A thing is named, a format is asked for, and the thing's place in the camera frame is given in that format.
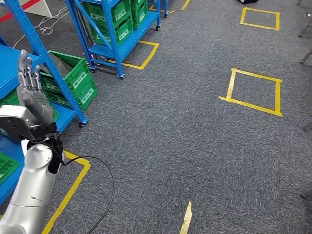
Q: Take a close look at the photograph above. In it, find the white cable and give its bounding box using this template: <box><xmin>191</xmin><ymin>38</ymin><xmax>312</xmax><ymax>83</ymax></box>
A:
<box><xmin>12</xmin><ymin>5</ymin><xmax>71</xmax><ymax>49</ymax></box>

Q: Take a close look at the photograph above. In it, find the grey flat sheet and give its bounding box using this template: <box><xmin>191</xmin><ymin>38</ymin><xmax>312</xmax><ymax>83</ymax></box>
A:
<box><xmin>42</xmin><ymin>51</ymin><xmax>73</xmax><ymax>78</ymax></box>

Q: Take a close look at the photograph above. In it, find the red floor tape line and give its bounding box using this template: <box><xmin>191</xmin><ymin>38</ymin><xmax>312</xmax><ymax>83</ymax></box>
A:
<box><xmin>0</xmin><ymin>0</ymin><xmax>42</xmax><ymax>24</ymax></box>

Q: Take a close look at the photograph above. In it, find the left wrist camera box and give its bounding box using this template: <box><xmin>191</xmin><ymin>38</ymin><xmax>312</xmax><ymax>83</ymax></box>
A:
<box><xmin>0</xmin><ymin>105</ymin><xmax>41</xmax><ymax>143</ymax></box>

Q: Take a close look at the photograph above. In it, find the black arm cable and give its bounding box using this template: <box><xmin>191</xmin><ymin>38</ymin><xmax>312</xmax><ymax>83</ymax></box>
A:
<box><xmin>62</xmin><ymin>156</ymin><xmax>116</xmax><ymax>234</ymax></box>

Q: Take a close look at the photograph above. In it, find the white desk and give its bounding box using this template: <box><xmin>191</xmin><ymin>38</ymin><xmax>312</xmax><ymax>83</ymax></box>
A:
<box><xmin>19</xmin><ymin>0</ymin><xmax>53</xmax><ymax>18</ymax></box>

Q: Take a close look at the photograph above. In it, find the blue metal shelf rack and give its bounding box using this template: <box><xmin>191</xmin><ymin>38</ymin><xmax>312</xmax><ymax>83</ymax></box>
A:
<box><xmin>65</xmin><ymin>0</ymin><xmax>162</xmax><ymax>80</ymax></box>
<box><xmin>161</xmin><ymin>0</ymin><xmax>169</xmax><ymax>18</ymax></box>
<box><xmin>0</xmin><ymin>0</ymin><xmax>88</xmax><ymax>206</ymax></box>

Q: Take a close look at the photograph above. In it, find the yellow floor tape strip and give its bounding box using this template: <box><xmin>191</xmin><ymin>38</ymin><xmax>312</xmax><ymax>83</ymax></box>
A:
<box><xmin>180</xmin><ymin>200</ymin><xmax>193</xmax><ymax>234</ymax></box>

